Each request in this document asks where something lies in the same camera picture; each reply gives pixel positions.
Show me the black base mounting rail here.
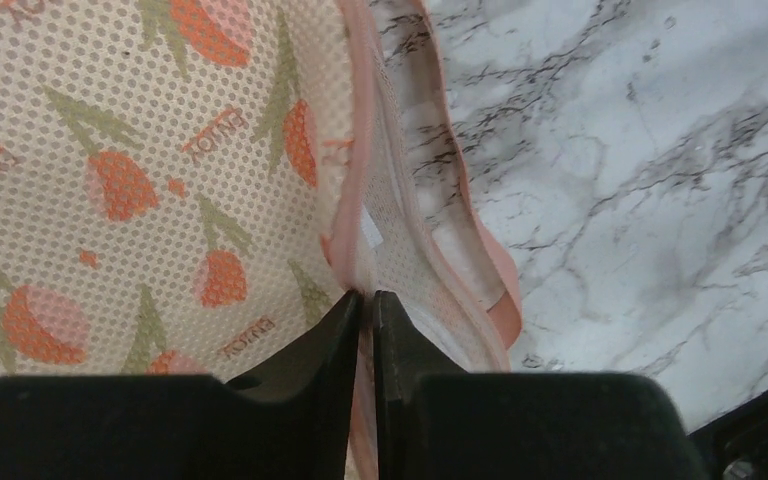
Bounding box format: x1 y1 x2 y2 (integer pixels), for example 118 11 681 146
689 390 768 479

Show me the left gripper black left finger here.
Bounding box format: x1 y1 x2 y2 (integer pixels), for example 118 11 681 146
0 292 359 479

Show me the floral mesh laundry bag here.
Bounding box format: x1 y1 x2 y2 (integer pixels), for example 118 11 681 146
0 1 521 479

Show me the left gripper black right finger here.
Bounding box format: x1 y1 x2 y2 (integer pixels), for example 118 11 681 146
373 291 706 479

